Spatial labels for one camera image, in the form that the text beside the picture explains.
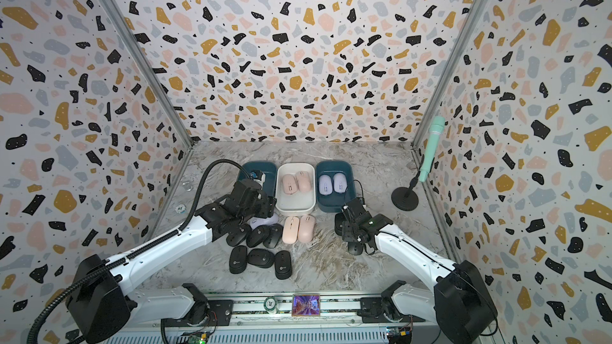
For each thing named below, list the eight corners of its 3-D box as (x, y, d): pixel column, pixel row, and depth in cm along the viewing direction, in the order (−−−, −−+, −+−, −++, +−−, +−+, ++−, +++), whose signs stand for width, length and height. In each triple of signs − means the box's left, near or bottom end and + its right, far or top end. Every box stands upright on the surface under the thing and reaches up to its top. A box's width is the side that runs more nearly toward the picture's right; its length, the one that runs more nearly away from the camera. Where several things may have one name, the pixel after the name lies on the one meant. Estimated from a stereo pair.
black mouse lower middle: (247, 267, 84) (245, 265, 82) (250, 251, 88) (248, 248, 86) (273, 268, 84) (272, 265, 82) (275, 251, 88) (274, 248, 86)
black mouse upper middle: (247, 247, 89) (244, 242, 85) (251, 230, 93) (248, 224, 90) (267, 247, 89) (265, 242, 85) (269, 230, 93) (267, 224, 90)
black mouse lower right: (273, 279, 82) (272, 276, 80) (276, 253, 88) (275, 250, 86) (291, 279, 82) (291, 276, 80) (293, 253, 88) (293, 250, 86)
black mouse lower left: (228, 273, 83) (225, 271, 81) (234, 248, 89) (232, 245, 87) (244, 273, 83) (243, 271, 81) (249, 248, 89) (248, 245, 87)
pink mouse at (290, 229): (282, 243, 90) (281, 240, 89) (285, 219, 97) (284, 216, 95) (298, 243, 91) (297, 240, 89) (299, 219, 97) (299, 216, 95)
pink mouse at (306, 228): (298, 242, 91) (297, 239, 89) (299, 217, 98) (299, 214, 95) (314, 242, 91) (314, 239, 89) (315, 217, 98) (315, 214, 95)
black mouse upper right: (263, 246, 89) (262, 243, 87) (271, 225, 95) (270, 222, 92) (276, 249, 88) (275, 246, 86) (283, 228, 94) (282, 225, 92)
